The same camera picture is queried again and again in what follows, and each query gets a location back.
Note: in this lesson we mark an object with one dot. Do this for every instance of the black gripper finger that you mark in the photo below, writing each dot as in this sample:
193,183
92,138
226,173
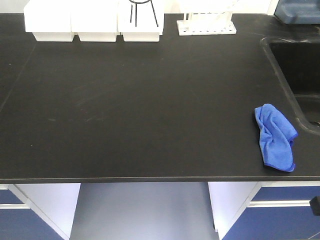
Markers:
315,205

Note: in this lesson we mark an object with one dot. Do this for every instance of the blue microfiber cloth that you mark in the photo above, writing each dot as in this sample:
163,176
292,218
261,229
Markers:
276,137

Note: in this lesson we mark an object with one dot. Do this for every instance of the right blue white cabinet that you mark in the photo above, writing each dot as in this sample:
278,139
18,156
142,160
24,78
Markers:
264,210

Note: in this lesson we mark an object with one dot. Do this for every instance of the blue white cabinet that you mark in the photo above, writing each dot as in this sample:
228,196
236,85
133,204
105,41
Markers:
41,211
264,210

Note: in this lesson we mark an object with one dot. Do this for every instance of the black lab sink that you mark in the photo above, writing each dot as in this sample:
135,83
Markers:
296,63

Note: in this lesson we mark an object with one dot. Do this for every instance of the dark blue device base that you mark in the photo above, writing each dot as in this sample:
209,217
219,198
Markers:
298,12

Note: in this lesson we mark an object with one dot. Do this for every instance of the white test tube rack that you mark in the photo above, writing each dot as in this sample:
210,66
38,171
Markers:
206,17

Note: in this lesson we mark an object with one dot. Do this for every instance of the right white plastic bin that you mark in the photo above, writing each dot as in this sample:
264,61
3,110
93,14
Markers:
146,30

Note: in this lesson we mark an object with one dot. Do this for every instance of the white plastic bin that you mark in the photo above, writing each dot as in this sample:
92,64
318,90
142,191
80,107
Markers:
49,20
95,20
146,30

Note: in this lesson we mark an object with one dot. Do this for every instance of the left blue white cabinet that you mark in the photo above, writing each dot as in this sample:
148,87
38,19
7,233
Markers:
41,211

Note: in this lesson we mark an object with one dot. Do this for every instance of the middle white plastic bin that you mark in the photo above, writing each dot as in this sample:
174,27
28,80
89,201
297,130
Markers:
95,20

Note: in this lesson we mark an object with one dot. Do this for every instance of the left white plastic bin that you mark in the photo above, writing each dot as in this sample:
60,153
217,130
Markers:
49,20

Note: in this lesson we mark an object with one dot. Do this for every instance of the black wire tripod stand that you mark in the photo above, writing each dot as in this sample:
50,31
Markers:
134,9

